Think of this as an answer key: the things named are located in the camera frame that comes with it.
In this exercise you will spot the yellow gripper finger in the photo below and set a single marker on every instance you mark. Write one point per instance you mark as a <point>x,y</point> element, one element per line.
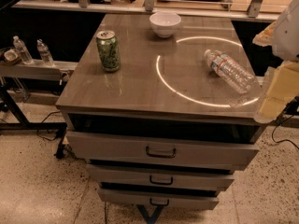
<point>281,85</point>

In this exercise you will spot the clear plastic water bottle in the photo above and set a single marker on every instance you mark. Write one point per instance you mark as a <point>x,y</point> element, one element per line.
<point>229,70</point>

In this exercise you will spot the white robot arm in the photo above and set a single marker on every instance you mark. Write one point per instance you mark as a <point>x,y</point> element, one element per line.
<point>285,37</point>

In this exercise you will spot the white ceramic bowl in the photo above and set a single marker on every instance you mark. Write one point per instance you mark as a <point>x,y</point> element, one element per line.
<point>164,24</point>

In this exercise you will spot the right small water bottle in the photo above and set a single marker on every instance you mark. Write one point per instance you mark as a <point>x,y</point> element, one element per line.
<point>44,52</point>

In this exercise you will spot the small water bottle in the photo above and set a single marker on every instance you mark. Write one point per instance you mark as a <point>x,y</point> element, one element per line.
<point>22,50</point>
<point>44,52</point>

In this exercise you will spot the left small water bottle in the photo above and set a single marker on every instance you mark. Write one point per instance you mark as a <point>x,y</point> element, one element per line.
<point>22,50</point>

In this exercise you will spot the grey drawer cabinet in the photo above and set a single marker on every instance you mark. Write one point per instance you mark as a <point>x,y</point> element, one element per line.
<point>163,89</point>

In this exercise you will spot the bottom grey drawer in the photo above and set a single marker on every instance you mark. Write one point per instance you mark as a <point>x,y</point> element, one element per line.
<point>157,199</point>

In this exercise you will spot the grey drawer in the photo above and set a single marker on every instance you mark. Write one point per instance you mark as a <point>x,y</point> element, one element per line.
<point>159,151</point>
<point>157,199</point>
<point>158,178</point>

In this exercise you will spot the green soda can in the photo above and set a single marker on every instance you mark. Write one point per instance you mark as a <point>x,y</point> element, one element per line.
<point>108,49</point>

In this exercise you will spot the top grey drawer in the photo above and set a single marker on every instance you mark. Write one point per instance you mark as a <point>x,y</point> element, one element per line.
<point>159,151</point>

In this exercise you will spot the middle grey drawer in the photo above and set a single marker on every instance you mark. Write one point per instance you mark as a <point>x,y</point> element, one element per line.
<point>158,178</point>

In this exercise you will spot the grey side bench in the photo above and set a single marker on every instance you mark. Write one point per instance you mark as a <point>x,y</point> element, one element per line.
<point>38,70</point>

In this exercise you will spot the small round container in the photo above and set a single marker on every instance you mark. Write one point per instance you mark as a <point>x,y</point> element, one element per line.
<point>9,56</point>

